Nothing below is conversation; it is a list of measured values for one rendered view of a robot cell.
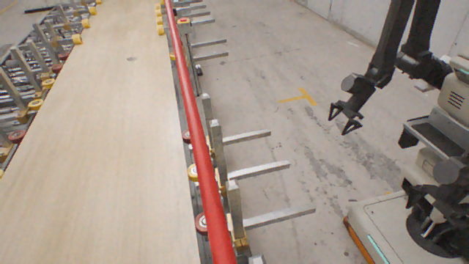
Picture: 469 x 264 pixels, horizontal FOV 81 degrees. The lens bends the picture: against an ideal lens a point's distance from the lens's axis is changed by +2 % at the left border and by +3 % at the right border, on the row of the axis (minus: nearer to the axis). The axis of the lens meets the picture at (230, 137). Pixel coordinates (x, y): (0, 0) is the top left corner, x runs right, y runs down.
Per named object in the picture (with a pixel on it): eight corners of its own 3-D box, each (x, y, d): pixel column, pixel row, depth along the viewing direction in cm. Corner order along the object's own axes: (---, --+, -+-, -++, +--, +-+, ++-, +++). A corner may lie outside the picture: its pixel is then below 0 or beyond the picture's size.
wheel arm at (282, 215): (311, 207, 108) (312, 200, 106) (315, 214, 106) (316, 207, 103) (204, 235, 103) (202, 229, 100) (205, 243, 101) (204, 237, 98)
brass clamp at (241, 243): (241, 218, 108) (240, 210, 104) (250, 249, 98) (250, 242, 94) (226, 221, 107) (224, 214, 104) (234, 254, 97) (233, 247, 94)
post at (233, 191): (245, 254, 112) (236, 177, 81) (247, 262, 109) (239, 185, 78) (237, 257, 112) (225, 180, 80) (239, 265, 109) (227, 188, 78)
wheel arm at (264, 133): (269, 133, 147) (269, 127, 144) (271, 136, 144) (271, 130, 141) (190, 150, 141) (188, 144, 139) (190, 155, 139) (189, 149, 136)
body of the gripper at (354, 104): (350, 117, 103) (363, 101, 99) (335, 103, 110) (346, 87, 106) (361, 121, 106) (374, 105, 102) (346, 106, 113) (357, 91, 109)
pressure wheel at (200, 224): (206, 251, 98) (201, 235, 90) (196, 235, 103) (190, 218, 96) (224, 239, 101) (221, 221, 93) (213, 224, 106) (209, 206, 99)
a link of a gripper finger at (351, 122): (339, 137, 105) (355, 118, 101) (329, 126, 111) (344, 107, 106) (351, 140, 109) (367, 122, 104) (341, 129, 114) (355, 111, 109)
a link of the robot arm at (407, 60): (439, 63, 98) (428, 56, 102) (425, 50, 93) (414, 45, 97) (417, 84, 102) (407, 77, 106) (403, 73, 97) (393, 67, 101)
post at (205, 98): (220, 167, 149) (208, 92, 118) (221, 171, 146) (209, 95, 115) (214, 169, 148) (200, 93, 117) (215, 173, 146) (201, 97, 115)
